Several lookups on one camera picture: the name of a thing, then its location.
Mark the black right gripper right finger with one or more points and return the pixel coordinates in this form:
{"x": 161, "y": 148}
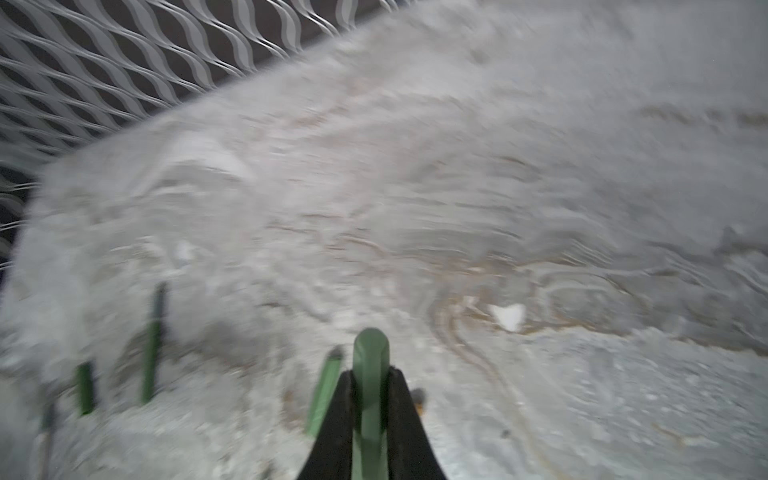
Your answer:
{"x": 409, "y": 453}

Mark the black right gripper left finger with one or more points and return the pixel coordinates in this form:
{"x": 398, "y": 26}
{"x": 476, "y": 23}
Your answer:
{"x": 331, "y": 455}

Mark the light green pen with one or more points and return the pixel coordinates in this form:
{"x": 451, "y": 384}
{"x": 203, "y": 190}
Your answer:
{"x": 324, "y": 390}

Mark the light green pen cap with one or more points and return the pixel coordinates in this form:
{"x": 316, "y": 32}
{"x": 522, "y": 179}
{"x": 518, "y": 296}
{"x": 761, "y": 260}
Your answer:
{"x": 370, "y": 369}

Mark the orange pen cap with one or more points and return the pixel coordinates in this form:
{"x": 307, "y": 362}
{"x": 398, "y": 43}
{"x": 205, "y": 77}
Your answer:
{"x": 418, "y": 396}

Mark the dark green uncapped pen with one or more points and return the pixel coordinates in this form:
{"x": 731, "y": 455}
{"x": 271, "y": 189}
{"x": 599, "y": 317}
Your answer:
{"x": 153, "y": 341}

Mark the dark green pen cap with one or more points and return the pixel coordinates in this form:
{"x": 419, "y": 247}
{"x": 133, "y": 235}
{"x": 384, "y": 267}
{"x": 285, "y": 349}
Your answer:
{"x": 85, "y": 388}

